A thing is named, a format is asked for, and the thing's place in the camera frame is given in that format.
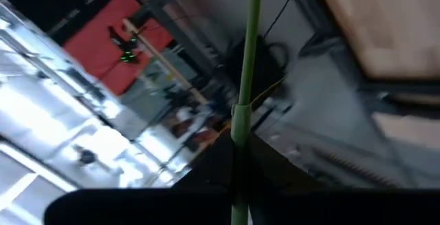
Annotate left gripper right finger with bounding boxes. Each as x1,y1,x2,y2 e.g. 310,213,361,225
247,132,331,191

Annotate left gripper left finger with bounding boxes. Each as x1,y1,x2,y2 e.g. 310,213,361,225
171,130,238,191

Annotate white tulip green stem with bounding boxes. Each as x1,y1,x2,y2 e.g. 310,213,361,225
229,0,264,225

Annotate black bag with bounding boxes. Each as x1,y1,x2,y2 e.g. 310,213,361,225
225,35,290,95

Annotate tan wooden pole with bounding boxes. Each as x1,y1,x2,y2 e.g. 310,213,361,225
122,18,209,105

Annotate black drone green lights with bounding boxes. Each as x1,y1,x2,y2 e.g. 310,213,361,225
108,25,142,64

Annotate red partition panel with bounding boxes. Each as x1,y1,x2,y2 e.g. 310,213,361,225
63,0,175,97

